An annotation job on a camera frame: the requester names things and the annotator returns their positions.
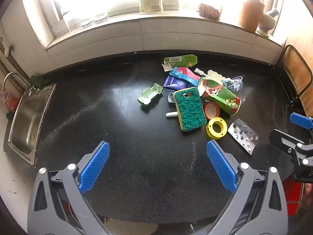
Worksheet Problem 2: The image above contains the purple snack wrapper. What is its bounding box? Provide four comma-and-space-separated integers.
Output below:
163, 75, 193, 90

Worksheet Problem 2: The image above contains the red jar lid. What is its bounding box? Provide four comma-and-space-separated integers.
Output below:
203, 101, 221, 120

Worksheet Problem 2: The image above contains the yellow plastic tape spool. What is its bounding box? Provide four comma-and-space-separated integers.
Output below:
206, 117, 228, 140

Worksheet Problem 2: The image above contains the white mortar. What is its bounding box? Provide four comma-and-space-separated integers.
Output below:
256, 9, 280, 39

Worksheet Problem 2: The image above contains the red patterned cloth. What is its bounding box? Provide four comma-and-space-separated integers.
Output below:
0, 83, 20, 113

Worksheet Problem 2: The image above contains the bag of brown grains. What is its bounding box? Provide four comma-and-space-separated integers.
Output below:
199, 3, 220, 20

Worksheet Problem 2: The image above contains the crumpled clear plastic cup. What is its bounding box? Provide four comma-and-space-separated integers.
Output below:
222, 76, 245, 96

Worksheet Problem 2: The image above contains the blue and red wrapper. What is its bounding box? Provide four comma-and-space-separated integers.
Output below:
169, 67, 203, 85

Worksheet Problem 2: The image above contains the green carton piece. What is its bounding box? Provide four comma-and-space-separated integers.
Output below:
164, 54, 198, 68

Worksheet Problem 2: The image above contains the white torn paper scrap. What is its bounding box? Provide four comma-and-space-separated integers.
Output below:
162, 63, 180, 73

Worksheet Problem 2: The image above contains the cartoon print paper cup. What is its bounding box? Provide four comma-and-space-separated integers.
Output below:
197, 77, 242, 116

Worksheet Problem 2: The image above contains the stainless steel sink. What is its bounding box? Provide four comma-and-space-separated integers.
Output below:
3, 83, 57, 167

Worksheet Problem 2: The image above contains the metal faucet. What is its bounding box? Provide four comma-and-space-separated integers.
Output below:
3, 72, 35, 96

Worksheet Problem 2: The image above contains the clear glass jar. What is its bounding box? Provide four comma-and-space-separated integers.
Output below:
94, 12, 109, 25
64, 14, 82, 33
81, 15, 95, 29

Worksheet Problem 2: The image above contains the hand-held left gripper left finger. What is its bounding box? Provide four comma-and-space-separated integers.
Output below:
27, 141, 111, 235

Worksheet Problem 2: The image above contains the dark green cloth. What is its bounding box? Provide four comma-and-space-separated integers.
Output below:
31, 76, 49, 88

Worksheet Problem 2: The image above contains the silver pill blister pack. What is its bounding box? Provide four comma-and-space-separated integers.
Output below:
227, 119, 260, 155

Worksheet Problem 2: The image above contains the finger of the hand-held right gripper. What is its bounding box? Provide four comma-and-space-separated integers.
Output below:
269, 129, 313, 157
289, 113, 313, 130

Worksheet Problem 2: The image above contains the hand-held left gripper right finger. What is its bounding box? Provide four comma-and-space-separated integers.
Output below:
206, 139, 289, 235

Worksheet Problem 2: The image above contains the wooden chair with metal frame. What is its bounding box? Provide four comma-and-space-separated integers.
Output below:
278, 44, 313, 104

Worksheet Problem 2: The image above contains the green scouring sponge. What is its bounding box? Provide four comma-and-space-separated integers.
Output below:
173, 87, 207, 131

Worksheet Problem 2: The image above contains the labelled clear plastic bag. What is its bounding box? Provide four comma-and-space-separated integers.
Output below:
139, 0, 164, 14

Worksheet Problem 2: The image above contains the terracotta utensil holder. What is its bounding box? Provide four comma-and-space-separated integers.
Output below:
237, 0, 266, 33

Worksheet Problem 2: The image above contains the red container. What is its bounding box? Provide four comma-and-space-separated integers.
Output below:
282, 176, 306, 216

